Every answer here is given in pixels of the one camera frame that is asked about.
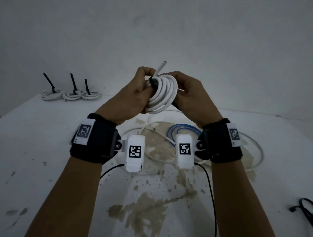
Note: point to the person's right hand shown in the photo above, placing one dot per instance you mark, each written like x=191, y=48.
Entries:
x=195, y=102

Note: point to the person's left hand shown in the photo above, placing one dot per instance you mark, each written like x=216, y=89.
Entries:
x=127, y=102

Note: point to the black cable ties bunch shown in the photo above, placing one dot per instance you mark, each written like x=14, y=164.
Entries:
x=304, y=207

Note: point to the person's right forearm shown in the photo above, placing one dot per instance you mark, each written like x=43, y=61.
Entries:
x=239, y=202

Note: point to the person's left forearm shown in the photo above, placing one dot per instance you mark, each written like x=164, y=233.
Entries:
x=66, y=200

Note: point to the white checkered marker tag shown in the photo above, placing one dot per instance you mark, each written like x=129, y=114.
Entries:
x=83, y=131
x=234, y=134

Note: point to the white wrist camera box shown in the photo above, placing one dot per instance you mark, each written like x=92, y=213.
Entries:
x=134, y=163
x=184, y=161

